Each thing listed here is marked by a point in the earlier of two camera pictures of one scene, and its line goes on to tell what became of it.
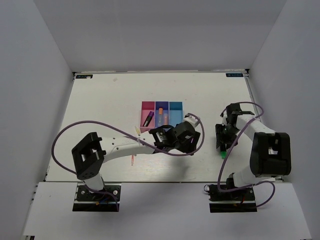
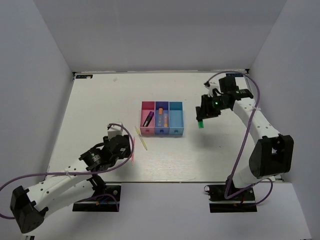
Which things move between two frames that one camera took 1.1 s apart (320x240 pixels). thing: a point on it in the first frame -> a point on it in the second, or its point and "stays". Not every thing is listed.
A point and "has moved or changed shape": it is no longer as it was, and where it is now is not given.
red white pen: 132,157 stays
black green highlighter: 223,150 has moved or changed shape
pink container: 147,116 stays
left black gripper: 191,147 -> 126,152
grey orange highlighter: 160,117 stays
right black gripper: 220,137 -> 205,111
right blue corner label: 234,74 stays
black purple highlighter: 148,119 stays
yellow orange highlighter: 165,119 stays
